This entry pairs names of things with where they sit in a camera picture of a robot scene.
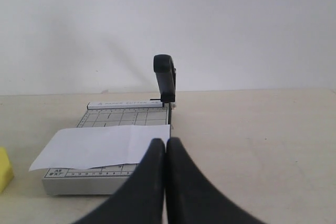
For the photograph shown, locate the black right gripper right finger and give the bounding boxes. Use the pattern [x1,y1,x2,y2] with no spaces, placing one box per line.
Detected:
[166,137,262,223]

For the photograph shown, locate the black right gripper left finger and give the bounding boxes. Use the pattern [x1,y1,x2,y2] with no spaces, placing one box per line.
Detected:
[76,138,165,224]

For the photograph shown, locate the white paper sheet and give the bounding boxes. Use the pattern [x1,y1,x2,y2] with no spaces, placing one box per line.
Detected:
[29,124,171,171]

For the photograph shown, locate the black cutter blade lever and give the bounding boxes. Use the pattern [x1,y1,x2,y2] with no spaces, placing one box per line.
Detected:
[153,54,176,108]

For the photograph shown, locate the yellow foam cube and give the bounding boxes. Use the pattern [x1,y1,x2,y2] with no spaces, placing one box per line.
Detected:
[0,147,14,193]

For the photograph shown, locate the grey paper cutter base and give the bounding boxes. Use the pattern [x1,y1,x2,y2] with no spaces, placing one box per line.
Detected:
[41,99,175,196]

